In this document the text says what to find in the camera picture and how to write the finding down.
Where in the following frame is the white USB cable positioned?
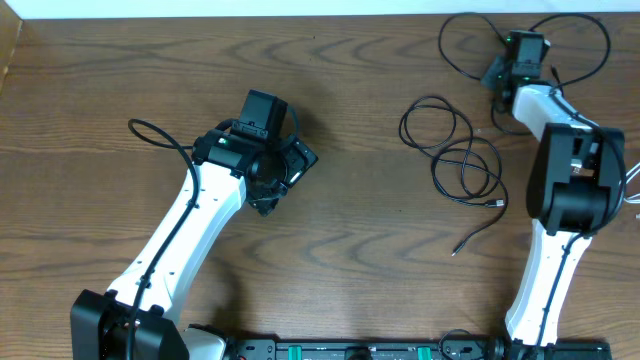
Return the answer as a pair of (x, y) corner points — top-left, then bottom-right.
(622, 162), (640, 219)

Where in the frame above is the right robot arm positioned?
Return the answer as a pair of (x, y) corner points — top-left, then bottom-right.
(482, 30), (626, 359)

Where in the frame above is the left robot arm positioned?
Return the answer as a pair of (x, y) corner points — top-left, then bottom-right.
(70, 90), (318, 359)

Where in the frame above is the left camera cable black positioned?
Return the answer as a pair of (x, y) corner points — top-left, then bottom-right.
(124, 118), (201, 360)

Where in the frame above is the camera cable black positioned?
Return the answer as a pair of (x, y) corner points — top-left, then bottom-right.
(124, 118), (201, 360)
(536, 12), (639, 359)

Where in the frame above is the right camera cable black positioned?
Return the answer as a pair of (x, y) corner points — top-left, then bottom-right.
(536, 12), (639, 359)

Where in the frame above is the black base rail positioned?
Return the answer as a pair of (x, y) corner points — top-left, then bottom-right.
(222, 335), (612, 360)

